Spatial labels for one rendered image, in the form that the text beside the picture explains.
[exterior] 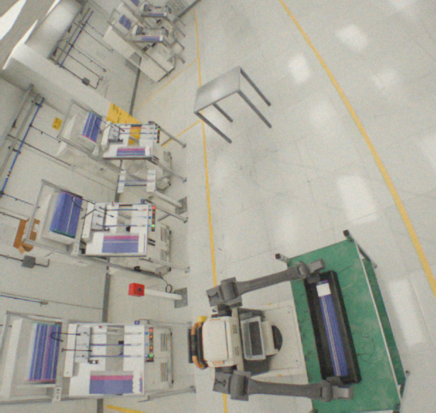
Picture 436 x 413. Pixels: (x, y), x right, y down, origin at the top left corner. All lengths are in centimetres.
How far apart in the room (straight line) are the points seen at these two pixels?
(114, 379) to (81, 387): 33
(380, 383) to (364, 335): 24
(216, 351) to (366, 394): 78
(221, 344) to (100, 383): 177
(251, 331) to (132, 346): 155
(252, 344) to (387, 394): 75
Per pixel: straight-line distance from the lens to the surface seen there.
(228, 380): 117
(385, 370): 161
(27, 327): 312
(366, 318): 160
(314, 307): 165
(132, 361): 299
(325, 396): 131
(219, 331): 150
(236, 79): 335
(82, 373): 309
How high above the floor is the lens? 253
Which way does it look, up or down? 44 degrees down
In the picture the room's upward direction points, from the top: 58 degrees counter-clockwise
